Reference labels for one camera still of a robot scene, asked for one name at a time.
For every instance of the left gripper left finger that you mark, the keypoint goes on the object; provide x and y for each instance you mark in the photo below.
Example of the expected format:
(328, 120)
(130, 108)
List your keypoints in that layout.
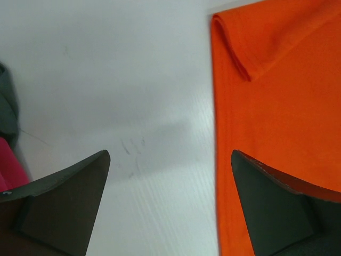
(54, 215)

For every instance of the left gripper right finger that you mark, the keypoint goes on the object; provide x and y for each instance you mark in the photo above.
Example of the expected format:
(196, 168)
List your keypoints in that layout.
(285, 215)

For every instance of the orange t shirt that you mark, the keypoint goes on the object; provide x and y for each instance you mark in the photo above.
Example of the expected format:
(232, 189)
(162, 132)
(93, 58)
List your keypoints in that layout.
(276, 76)

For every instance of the pink folded t shirt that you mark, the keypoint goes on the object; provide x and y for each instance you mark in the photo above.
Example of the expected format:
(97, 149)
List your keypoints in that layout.
(12, 173)

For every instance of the grey folded t shirt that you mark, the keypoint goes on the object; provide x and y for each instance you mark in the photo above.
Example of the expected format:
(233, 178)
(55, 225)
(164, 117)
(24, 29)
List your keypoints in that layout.
(9, 109)

